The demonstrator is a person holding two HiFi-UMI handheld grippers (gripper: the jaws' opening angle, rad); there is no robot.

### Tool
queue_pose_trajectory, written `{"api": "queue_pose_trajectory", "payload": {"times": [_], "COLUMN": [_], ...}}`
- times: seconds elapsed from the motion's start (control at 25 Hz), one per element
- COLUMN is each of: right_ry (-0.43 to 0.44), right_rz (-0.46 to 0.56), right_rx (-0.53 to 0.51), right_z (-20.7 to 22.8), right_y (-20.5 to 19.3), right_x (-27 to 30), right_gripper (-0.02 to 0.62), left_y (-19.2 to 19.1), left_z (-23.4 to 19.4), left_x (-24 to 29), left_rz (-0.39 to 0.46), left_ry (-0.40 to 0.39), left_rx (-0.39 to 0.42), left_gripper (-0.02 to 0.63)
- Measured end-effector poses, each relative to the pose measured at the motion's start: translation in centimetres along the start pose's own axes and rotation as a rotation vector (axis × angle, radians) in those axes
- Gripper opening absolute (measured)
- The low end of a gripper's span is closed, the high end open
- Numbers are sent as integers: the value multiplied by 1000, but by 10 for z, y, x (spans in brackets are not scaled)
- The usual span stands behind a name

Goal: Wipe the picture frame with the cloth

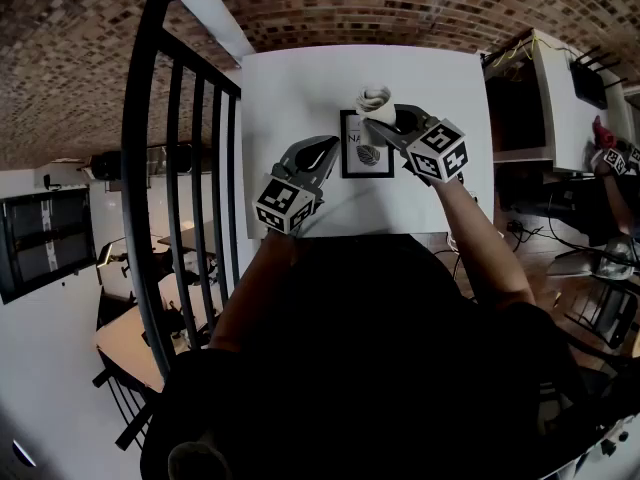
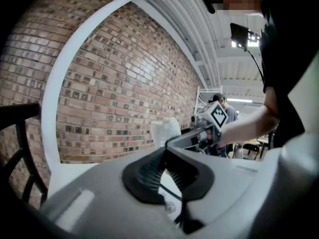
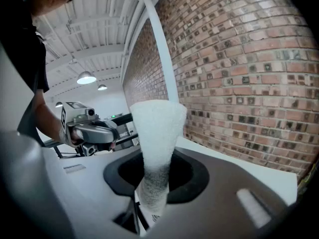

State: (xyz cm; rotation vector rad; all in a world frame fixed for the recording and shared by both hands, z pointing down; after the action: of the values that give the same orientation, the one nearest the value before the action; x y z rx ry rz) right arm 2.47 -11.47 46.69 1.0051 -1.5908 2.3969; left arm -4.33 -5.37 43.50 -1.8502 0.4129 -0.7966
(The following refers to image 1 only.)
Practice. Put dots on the black router with antennas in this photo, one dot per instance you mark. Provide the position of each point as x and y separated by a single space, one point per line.
590 83

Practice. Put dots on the dark framed glass door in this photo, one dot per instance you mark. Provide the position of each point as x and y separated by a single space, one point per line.
45 243

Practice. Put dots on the black wall speaker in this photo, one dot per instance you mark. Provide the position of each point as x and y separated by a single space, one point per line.
106 165

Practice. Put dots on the black metal railing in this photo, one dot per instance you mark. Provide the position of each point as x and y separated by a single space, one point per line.
131 168

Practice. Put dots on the clear plastic bag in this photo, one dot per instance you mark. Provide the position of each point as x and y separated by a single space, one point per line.
605 258

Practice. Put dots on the black desk lamp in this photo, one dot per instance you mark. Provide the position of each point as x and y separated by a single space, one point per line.
107 255

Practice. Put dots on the white shelf cabinet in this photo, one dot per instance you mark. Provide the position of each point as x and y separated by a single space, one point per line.
555 113

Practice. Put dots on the white wiping cloth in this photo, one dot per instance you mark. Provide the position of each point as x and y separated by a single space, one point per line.
375 103

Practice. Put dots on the black framed leaf picture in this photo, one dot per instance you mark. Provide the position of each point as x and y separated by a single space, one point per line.
367 167

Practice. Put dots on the black metal chair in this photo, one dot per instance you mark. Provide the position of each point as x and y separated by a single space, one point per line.
610 313

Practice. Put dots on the light wooden table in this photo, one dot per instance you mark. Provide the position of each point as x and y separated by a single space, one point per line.
125 343
185 235

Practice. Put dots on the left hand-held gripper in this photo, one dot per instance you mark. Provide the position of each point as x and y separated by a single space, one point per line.
280 203

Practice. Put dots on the person's left forearm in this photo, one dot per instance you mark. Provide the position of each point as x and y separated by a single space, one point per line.
250 288

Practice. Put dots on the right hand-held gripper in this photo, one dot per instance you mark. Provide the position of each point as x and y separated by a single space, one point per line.
440 153

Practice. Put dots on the person's right forearm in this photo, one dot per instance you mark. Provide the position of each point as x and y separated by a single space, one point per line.
480 238

